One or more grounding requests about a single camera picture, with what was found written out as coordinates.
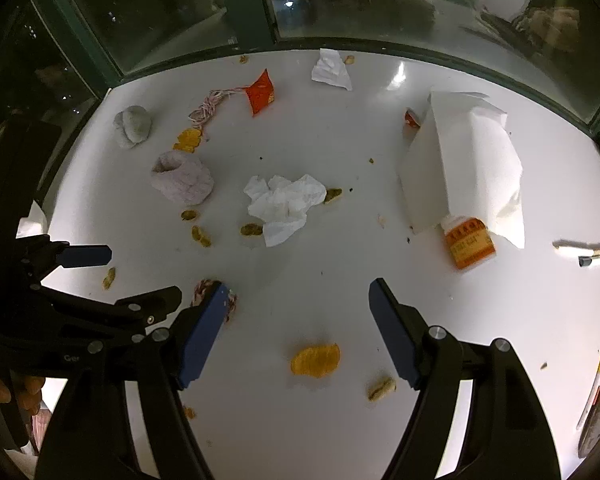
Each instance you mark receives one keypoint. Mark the crumpled white tissue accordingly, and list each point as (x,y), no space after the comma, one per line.
(280,205)

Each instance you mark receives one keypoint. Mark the long white pen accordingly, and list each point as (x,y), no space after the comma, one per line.
(570,248)

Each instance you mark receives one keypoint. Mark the small folded white tissue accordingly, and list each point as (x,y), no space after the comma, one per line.
(330,71)

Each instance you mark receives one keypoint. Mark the small dark cap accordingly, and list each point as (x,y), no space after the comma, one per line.
(585,261)

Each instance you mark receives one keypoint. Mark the small orange peel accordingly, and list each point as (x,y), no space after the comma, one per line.
(187,140)

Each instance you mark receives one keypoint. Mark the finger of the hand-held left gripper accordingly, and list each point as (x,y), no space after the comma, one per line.
(130,310)
(87,256)

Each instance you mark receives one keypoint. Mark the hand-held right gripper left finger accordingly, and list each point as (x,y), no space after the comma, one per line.
(202,335)

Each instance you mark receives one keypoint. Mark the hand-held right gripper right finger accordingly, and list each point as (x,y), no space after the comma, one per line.
(395,335)

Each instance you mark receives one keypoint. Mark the small red wrapper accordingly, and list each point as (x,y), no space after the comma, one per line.
(411,119)

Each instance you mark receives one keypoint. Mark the large white paper napkin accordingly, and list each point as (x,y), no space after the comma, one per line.
(460,160)

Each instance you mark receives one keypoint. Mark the orange bottle with white cap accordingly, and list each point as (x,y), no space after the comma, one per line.
(467,247)

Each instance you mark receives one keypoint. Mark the grey sock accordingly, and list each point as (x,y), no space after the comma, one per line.
(132,127)

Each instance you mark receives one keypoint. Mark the orange potato chip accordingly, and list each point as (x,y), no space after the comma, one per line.
(315,360)

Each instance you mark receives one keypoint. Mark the red packet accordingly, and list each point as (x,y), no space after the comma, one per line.
(260,94)

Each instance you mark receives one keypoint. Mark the pink sock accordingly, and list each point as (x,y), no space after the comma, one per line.
(182,180)

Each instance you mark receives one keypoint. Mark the dark green window frame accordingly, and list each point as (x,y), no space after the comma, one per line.
(265,5)

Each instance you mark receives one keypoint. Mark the peanut shell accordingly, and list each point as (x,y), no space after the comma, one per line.
(382,390)
(201,236)
(190,214)
(251,230)
(333,195)
(109,278)

